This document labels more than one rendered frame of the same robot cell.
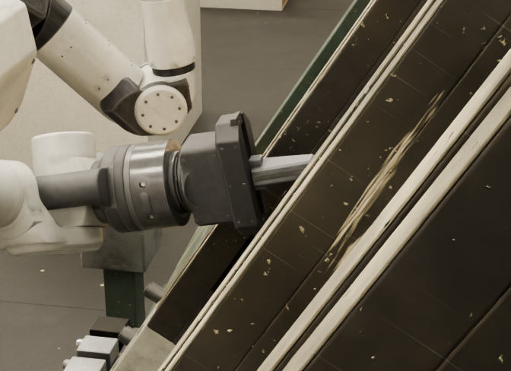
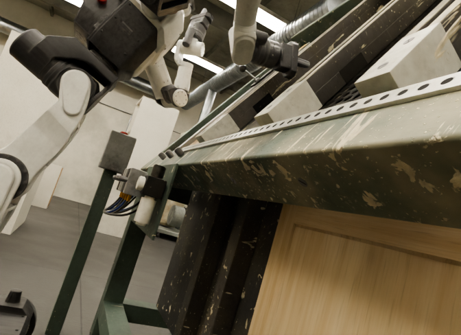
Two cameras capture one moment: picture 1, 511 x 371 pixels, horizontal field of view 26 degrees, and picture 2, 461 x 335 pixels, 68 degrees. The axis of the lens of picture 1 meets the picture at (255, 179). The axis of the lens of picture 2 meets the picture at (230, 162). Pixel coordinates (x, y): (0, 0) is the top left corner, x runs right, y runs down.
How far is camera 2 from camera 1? 1.21 m
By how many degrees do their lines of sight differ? 45
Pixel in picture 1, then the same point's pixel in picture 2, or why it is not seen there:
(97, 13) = not seen: hidden behind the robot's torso
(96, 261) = (106, 165)
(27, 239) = (252, 34)
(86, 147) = not seen: hidden behind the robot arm
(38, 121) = not seen: outside the picture
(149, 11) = (183, 69)
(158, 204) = (277, 51)
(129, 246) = (123, 162)
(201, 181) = (285, 53)
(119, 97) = (170, 87)
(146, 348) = (225, 121)
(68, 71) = (158, 71)
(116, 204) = (266, 46)
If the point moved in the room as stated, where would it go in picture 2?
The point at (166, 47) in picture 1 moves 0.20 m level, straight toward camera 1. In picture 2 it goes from (185, 82) to (210, 75)
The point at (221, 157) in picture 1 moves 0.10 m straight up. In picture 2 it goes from (293, 48) to (301, 21)
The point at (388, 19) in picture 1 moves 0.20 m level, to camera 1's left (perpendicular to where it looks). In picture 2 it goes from (316, 47) to (279, 18)
